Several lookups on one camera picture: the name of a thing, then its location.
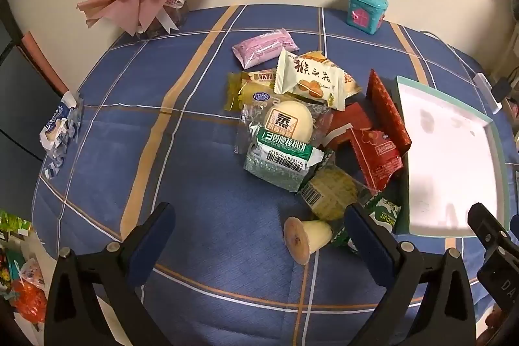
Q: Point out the blue plaid tablecloth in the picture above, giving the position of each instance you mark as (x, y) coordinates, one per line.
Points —
(155, 128)

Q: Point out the pink snack packet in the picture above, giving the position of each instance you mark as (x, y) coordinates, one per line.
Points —
(256, 50)

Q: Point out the red nice snack packet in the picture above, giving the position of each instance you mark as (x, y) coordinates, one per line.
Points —
(377, 156)

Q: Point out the green white cracker packet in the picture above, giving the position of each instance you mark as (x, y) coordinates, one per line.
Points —
(280, 160)

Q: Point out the green mung bean biscuit packet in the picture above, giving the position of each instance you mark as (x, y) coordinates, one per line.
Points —
(381, 210)

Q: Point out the orange yellow cake packet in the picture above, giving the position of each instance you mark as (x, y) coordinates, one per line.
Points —
(351, 86)

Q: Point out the clear steamed cake packet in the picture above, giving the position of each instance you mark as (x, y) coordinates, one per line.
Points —
(290, 119)

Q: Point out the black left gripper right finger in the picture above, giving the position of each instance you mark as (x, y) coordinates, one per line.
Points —
(445, 316)

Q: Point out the jelly cup pudding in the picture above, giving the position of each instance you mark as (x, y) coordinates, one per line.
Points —
(304, 238)

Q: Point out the blue white crumpled wrapper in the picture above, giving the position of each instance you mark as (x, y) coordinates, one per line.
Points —
(60, 130)

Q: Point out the white power strip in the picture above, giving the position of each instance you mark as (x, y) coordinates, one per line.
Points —
(485, 88)

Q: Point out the white tray with teal rim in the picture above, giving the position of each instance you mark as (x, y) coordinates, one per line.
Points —
(455, 161)

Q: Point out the round green pastry packet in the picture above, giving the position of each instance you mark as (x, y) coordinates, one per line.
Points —
(330, 192)

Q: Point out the teal toy house box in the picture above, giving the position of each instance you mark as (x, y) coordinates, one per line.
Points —
(366, 15)

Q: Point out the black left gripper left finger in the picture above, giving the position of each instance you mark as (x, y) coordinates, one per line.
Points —
(74, 316)

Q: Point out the yellow soft bread packet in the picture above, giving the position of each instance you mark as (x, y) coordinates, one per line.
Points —
(248, 87)

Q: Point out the dark red white-striped packet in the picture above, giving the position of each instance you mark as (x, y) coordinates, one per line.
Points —
(352, 117)

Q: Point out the black power adapter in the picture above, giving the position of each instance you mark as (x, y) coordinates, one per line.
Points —
(501, 89)

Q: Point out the white monkey mushroom biscuit packet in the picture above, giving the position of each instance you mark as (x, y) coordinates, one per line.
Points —
(311, 79)

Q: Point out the long red patterned packet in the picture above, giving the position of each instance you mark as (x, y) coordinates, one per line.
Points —
(387, 114)

